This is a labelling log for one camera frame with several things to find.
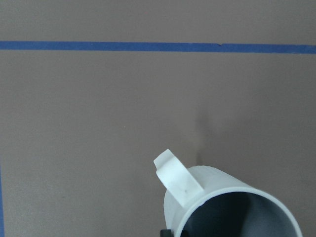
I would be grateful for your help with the white ribbed mug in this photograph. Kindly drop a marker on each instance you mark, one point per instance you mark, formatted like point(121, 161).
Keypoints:
point(203, 201)

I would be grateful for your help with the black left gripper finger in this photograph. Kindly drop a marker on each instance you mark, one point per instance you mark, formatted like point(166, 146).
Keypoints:
point(166, 233)

